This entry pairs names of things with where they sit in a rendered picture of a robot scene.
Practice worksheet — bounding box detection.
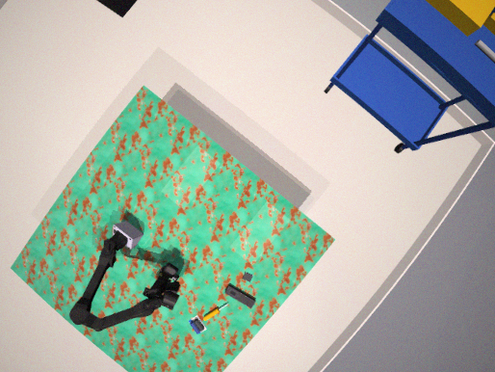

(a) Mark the yellow-handled screwdriver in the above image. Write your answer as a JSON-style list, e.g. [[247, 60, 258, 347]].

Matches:
[[203, 304, 229, 321]]

